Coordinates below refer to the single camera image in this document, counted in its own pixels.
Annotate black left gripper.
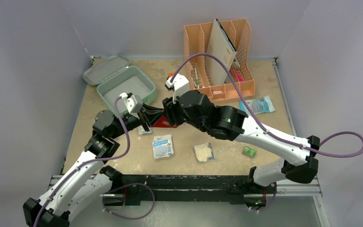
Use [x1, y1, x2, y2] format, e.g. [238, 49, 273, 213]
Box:
[110, 102, 165, 140]

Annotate red first aid pouch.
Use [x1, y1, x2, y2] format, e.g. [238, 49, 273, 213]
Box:
[149, 116, 180, 128]

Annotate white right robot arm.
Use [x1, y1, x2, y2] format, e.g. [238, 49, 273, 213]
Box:
[162, 90, 319, 192]

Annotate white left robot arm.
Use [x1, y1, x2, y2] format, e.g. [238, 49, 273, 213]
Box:
[23, 105, 164, 227]

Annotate green medicine case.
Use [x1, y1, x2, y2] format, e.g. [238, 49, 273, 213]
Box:
[82, 55, 157, 112]

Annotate clear bag alcohol pads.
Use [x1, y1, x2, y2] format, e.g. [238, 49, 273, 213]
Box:
[137, 126, 153, 135]

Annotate white blue mask packet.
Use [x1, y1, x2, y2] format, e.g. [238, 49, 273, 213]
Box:
[152, 134, 174, 159]

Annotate gauze in clear bag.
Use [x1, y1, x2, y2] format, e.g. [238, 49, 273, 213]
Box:
[193, 142, 215, 164]

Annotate pink item in organizer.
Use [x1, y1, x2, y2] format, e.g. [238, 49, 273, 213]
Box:
[233, 69, 244, 82]

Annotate peach desk file organizer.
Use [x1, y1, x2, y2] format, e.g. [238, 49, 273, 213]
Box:
[183, 18, 255, 105]

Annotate beige folder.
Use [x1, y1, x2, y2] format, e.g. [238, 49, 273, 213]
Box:
[205, 18, 237, 86]

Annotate small green box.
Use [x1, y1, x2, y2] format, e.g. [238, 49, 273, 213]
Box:
[242, 146, 257, 158]

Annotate blue wet wipes pack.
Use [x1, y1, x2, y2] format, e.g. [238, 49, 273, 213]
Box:
[245, 96, 275, 115]

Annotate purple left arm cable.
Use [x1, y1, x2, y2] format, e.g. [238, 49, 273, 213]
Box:
[33, 95, 131, 227]

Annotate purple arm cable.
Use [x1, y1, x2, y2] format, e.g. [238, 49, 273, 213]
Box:
[170, 52, 363, 158]
[33, 95, 131, 227]

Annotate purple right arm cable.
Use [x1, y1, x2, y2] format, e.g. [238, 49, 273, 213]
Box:
[170, 52, 363, 158]

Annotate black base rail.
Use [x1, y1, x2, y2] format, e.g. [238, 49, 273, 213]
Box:
[100, 167, 276, 208]

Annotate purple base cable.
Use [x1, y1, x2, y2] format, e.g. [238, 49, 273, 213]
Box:
[101, 181, 156, 220]

